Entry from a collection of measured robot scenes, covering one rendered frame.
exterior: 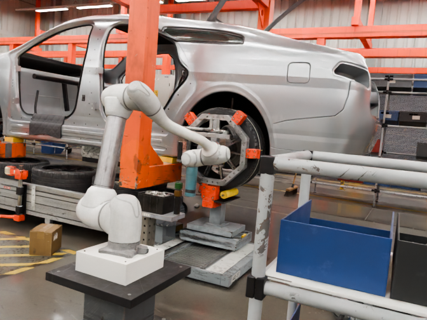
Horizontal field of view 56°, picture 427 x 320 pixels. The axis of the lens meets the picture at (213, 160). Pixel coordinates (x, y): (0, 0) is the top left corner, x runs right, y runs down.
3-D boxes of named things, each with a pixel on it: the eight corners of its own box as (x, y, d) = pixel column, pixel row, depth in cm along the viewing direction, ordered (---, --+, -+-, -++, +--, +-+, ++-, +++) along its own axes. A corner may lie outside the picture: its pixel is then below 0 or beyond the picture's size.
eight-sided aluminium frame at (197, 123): (245, 188, 308) (251, 117, 304) (242, 189, 302) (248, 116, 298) (183, 179, 331) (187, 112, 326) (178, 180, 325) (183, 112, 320)
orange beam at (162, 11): (261, 10, 547) (262, 1, 545) (259, 8, 537) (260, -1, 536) (150, 14, 619) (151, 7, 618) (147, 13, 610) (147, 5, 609)
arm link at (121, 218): (123, 246, 188) (126, 199, 186) (97, 237, 198) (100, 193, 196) (147, 239, 201) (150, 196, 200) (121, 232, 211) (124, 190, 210)
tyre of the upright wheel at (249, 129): (242, 202, 337) (280, 133, 321) (231, 207, 316) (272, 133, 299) (181, 162, 360) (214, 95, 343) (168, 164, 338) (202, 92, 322)
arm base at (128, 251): (138, 260, 187) (138, 248, 186) (96, 252, 194) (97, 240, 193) (155, 250, 204) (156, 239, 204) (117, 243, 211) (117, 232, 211)
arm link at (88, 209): (95, 232, 197) (66, 223, 209) (119, 232, 210) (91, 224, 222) (125, 79, 203) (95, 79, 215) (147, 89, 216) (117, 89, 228)
